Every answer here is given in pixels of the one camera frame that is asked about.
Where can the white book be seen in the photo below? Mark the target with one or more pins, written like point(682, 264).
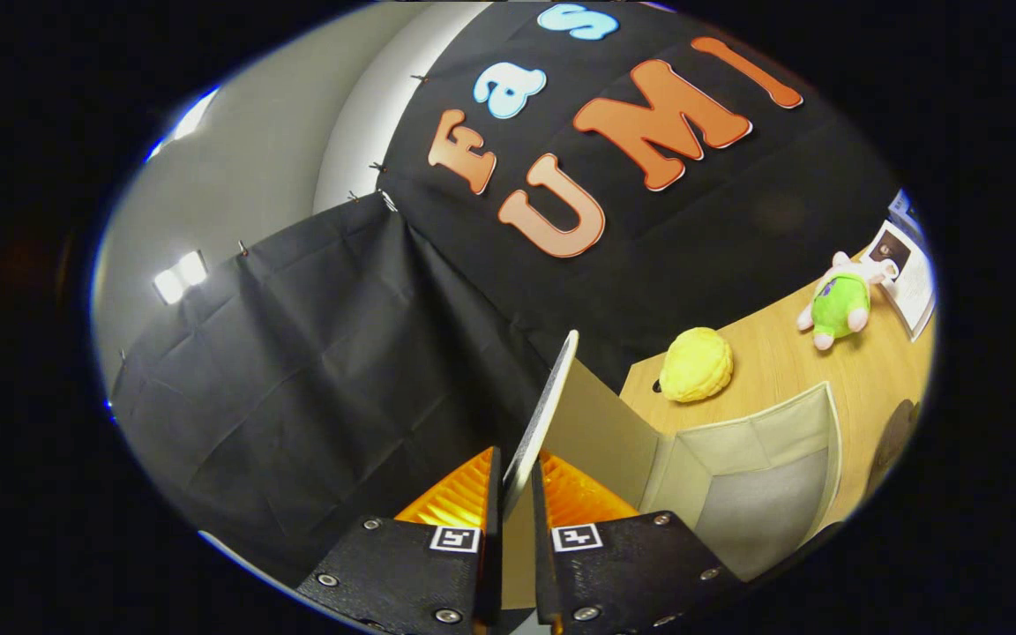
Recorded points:
point(914, 282)

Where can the yellow bun-shaped plush toy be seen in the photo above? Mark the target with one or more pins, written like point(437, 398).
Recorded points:
point(696, 366)

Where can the row of small cloth clips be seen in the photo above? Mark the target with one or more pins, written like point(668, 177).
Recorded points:
point(377, 166)

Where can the beige fabric storage box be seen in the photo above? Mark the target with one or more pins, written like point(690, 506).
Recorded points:
point(764, 511)

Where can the green plush toy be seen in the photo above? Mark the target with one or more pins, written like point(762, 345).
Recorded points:
point(839, 304)

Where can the brown suede shoe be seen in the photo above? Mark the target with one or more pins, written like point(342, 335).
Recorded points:
point(896, 437)

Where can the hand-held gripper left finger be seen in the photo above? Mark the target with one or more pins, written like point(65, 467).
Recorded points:
point(492, 547)

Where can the ceiling light strip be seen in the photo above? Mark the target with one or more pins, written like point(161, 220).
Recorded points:
point(190, 119)

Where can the blue book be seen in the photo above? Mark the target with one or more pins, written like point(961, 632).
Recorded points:
point(903, 210)

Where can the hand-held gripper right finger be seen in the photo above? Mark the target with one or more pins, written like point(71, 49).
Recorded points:
point(541, 547)

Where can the square ceiling light panel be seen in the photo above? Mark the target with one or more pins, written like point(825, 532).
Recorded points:
point(180, 278)

